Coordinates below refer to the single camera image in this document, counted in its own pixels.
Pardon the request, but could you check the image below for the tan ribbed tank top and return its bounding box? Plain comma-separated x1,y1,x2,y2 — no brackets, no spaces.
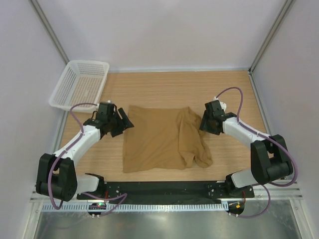
123,106,213,173

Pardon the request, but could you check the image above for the aluminium frame rail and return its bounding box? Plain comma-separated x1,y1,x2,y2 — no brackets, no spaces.
29,183,304,204

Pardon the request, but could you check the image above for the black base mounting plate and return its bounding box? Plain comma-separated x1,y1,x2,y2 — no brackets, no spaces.
91,181,255,205

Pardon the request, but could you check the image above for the slotted grey cable duct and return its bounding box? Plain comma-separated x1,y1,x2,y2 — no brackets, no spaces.
41,202,229,213

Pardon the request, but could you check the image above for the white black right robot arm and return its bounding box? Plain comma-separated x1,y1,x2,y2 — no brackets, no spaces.
199,100,294,197

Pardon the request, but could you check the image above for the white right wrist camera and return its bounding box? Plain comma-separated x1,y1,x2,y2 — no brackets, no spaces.
213,97,227,111

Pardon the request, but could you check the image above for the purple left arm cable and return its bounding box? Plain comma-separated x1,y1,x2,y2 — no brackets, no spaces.
48,102,128,216

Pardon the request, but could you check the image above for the white perforated plastic basket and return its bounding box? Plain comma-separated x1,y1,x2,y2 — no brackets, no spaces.
49,60,110,113

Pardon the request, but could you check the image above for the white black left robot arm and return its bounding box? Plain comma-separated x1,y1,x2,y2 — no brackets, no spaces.
35,102,134,202

